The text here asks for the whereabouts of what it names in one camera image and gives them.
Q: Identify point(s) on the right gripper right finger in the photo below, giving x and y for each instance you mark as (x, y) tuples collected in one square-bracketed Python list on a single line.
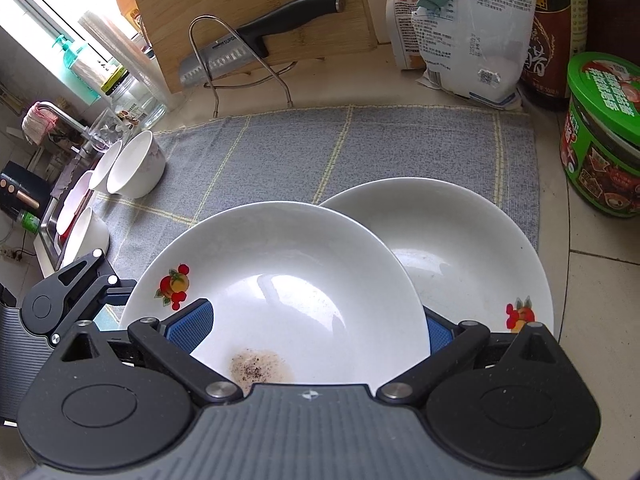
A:
[(453, 349)]

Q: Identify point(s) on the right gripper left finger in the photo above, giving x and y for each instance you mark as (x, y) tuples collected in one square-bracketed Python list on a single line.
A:
[(166, 346)]

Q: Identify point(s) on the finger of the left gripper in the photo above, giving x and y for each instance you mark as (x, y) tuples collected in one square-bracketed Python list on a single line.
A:
[(77, 292)]

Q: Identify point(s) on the white plate with fruit print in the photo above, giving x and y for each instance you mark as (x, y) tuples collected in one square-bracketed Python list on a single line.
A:
[(300, 294)]

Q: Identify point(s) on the white floral bowl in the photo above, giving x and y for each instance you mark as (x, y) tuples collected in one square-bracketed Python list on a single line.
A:
[(72, 203), (100, 174)]

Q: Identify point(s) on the white bowl pink flowers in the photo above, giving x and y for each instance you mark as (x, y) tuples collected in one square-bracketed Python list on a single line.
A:
[(138, 167)]

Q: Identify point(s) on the metal kitchen faucet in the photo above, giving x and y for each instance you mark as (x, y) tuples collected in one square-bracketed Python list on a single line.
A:
[(60, 116)]

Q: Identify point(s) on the grey checked cloth mat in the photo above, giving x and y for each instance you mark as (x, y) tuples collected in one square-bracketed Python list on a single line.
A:
[(312, 154)]

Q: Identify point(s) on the clear drinking glass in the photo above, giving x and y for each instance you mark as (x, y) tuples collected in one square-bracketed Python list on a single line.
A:
[(106, 131)]

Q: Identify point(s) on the clear glass jar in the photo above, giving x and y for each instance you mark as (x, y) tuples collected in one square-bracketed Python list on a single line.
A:
[(132, 101)]

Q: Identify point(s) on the green pump soap bottle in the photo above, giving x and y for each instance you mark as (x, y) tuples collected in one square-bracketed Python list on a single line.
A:
[(72, 61)]

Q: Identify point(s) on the green lidded food tub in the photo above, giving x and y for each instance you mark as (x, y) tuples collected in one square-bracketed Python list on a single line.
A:
[(600, 140)]

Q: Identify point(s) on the white plastic food bag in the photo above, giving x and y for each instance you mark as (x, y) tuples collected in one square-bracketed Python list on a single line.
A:
[(475, 49)]

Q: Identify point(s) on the red white snack bag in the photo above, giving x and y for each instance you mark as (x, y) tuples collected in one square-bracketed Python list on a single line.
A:
[(406, 52)]

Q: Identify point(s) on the bamboo cutting board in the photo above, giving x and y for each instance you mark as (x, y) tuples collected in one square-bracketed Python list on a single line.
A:
[(167, 23)]

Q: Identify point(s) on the dark soy sauce bottle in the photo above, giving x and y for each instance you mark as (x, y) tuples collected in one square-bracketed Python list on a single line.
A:
[(559, 32)]

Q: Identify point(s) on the metal wire rack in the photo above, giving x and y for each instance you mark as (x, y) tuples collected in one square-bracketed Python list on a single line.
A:
[(225, 55)]

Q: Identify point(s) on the black handled kitchen knife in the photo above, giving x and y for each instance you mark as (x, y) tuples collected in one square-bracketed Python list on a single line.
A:
[(292, 15)]

